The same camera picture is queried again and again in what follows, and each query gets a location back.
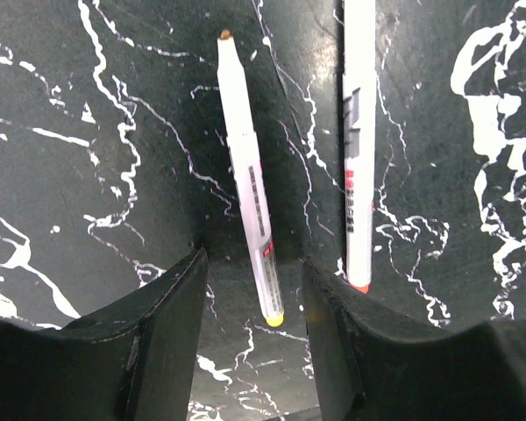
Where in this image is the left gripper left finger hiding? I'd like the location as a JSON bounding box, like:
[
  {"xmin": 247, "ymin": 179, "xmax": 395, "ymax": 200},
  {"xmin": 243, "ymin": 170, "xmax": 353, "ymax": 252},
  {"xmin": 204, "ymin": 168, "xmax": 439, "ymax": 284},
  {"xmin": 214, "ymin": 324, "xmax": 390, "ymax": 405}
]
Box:
[{"xmin": 0, "ymin": 249, "xmax": 208, "ymax": 420}]

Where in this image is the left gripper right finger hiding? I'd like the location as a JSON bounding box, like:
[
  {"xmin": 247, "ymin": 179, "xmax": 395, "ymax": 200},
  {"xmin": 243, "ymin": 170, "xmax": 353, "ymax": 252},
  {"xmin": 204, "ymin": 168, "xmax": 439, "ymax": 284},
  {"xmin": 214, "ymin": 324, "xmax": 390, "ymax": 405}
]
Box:
[{"xmin": 302, "ymin": 261, "xmax": 526, "ymax": 420}]

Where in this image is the yellow pen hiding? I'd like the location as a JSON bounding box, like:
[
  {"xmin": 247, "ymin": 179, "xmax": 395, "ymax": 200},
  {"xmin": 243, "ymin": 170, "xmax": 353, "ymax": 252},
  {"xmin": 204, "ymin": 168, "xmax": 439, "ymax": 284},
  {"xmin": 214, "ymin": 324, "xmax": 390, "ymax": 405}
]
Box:
[{"xmin": 217, "ymin": 29, "xmax": 285, "ymax": 327}]

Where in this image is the red pen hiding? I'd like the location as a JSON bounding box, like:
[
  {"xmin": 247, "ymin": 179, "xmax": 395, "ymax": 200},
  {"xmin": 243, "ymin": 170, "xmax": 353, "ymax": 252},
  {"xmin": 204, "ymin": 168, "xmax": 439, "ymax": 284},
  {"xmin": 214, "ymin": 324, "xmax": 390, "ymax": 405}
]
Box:
[{"xmin": 342, "ymin": 1, "xmax": 376, "ymax": 294}]

